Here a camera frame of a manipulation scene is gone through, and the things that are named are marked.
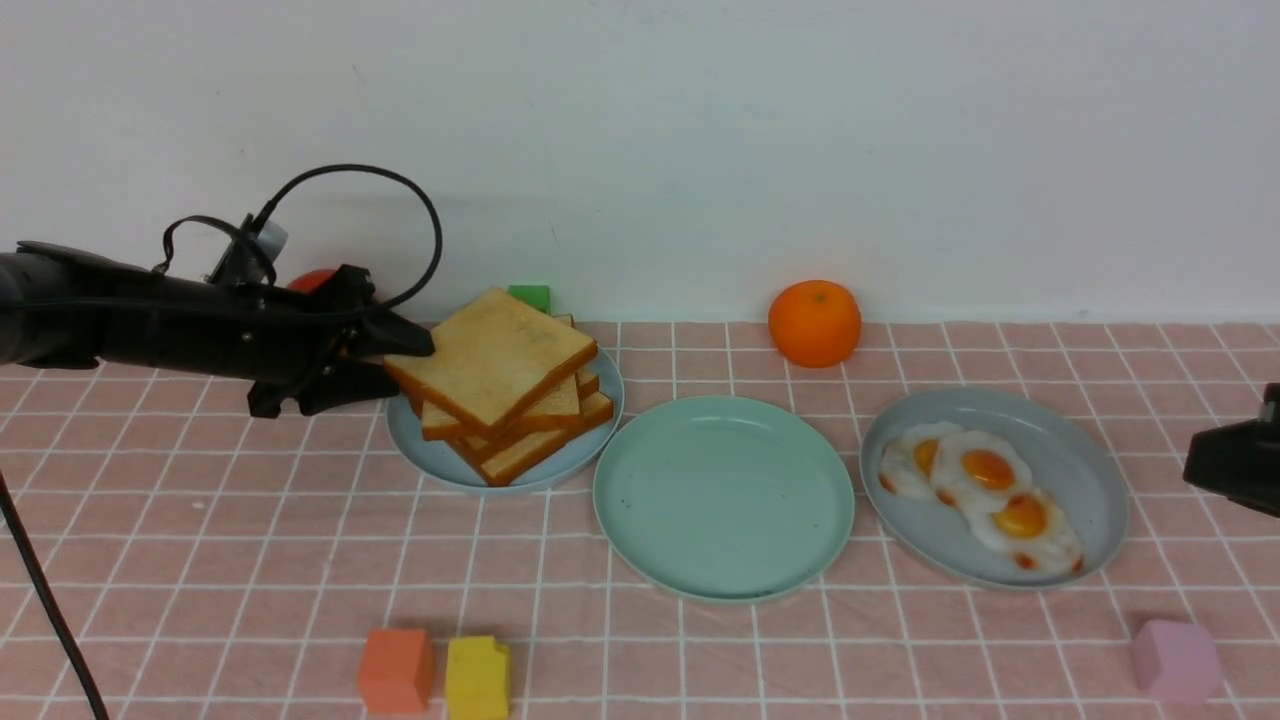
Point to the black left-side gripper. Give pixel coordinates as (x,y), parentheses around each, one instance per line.
(303,348)

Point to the toast slice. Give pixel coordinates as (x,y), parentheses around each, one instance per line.
(491,444)
(501,467)
(557,408)
(495,357)

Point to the fried egg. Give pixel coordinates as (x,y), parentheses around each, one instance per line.
(907,461)
(1032,532)
(977,471)

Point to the black right-side robot arm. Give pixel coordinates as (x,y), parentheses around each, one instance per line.
(1240,461)

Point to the black left-side robot arm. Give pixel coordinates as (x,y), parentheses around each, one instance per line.
(65,309)

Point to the red yellow pomegranate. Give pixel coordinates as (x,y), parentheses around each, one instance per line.
(309,282)

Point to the light blue bread plate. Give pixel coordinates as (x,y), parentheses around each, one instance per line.
(445,467)

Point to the green cube block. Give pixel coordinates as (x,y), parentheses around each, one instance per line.
(534,295)

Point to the orange cube block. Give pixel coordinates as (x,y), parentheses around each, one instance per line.
(396,671)

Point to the yellow cube block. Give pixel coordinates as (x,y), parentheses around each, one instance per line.
(478,678)

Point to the green centre plate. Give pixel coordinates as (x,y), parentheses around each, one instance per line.
(723,499)

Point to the orange tangerine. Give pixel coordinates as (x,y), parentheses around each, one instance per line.
(815,324)

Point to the pink checked tablecloth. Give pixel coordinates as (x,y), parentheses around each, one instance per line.
(218,567)

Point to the grey blue egg plate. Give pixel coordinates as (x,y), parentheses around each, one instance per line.
(1063,460)

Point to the pink cube block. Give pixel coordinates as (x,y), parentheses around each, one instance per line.
(1176,662)

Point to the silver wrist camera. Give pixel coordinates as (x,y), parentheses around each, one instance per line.
(239,265)

